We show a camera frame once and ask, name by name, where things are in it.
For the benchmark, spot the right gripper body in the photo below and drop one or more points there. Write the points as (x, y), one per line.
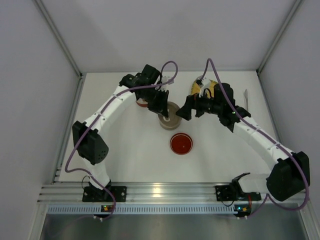
(195, 107)

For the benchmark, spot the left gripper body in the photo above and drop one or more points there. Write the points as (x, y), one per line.
(157, 99)

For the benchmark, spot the beige lid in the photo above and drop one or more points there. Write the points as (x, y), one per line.
(173, 108)

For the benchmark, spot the beige steel container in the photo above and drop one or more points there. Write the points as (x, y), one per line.
(170, 125)

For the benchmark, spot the metal tongs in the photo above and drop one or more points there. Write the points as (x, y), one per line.
(246, 99)

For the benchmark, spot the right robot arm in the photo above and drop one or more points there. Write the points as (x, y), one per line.
(289, 171)

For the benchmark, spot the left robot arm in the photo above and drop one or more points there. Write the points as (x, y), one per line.
(88, 135)

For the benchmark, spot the red steel container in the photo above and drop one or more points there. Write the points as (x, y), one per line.
(142, 103)

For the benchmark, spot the yellow bamboo tray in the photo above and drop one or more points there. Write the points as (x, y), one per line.
(208, 91)

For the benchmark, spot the red lid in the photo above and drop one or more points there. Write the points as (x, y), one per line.
(181, 143)

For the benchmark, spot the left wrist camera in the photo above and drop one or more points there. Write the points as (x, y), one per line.
(165, 82)

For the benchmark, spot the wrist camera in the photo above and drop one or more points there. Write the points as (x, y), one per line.
(165, 82)
(203, 83)

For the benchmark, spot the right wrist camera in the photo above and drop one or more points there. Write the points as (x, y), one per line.
(203, 83)

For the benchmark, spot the aluminium front rail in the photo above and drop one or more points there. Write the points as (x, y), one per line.
(136, 192)

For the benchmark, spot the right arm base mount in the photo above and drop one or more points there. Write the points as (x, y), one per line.
(230, 192)

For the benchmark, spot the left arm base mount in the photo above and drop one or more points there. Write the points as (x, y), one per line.
(117, 193)

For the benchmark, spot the slotted cable duct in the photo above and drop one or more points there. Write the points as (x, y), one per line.
(142, 209)

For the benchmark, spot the left frame post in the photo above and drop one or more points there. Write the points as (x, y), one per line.
(57, 36)

